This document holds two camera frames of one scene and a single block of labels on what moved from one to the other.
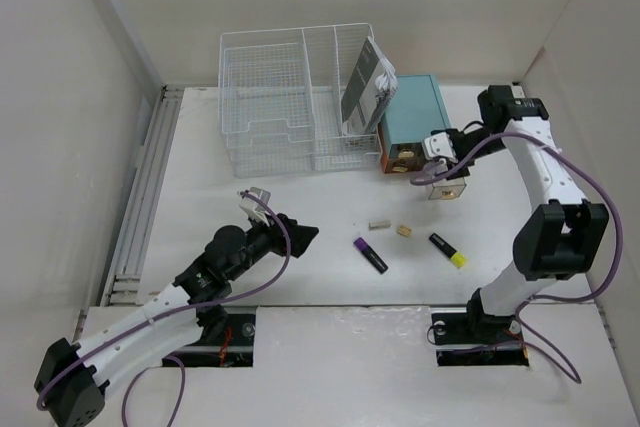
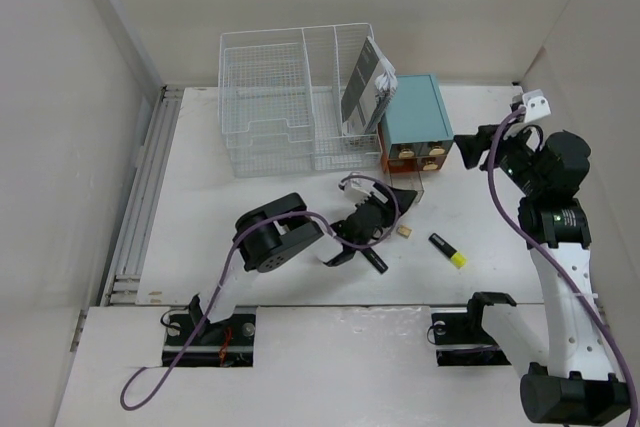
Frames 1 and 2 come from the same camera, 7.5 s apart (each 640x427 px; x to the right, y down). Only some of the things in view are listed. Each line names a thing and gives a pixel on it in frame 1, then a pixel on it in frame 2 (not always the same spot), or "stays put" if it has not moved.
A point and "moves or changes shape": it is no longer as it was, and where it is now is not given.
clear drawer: x=399 y=165 moves or changes shape
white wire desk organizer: x=280 y=100 stays put
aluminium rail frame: x=123 y=286 stays put
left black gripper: x=298 y=234 → x=389 y=208
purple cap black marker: x=371 y=255 stays put
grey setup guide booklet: x=364 y=105 stays put
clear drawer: x=447 y=189 → x=431 y=163
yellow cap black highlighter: x=457 y=258 stays put
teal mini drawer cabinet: x=413 y=110 stays put
